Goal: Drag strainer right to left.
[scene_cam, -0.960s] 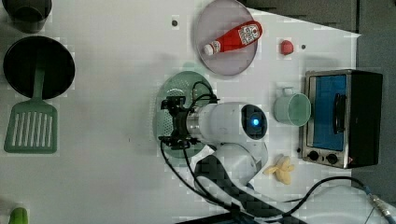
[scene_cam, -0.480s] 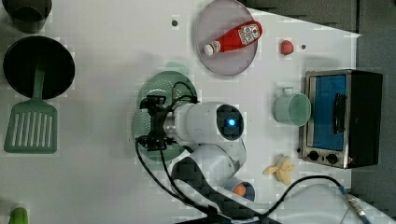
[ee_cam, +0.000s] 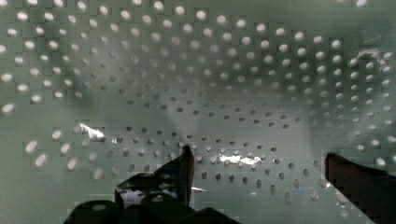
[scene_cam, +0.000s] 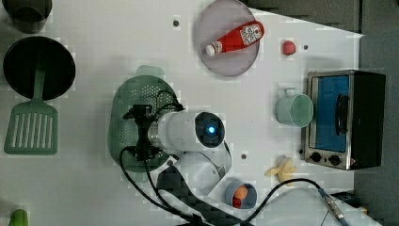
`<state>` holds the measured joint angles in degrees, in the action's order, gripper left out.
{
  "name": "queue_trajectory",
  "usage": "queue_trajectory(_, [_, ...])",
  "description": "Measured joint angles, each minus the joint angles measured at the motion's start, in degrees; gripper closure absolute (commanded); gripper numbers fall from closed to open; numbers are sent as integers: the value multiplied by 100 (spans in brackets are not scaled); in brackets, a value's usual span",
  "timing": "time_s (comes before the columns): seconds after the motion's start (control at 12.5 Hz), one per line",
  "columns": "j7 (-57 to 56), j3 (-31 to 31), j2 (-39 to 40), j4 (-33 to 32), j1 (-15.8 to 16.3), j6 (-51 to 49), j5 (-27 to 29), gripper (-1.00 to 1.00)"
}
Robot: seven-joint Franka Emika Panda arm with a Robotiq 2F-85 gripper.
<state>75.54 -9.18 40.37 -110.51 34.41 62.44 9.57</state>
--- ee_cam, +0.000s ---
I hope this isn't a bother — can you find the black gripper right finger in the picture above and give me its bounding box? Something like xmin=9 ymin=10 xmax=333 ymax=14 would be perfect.
xmin=325 ymin=153 xmax=396 ymax=224

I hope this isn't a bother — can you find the green plastic strainer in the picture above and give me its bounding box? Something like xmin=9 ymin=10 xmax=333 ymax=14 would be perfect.
xmin=0 ymin=0 xmax=395 ymax=224

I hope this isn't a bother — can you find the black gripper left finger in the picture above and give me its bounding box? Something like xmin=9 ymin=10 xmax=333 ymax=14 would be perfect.
xmin=114 ymin=145 xmax=194 ymax=209

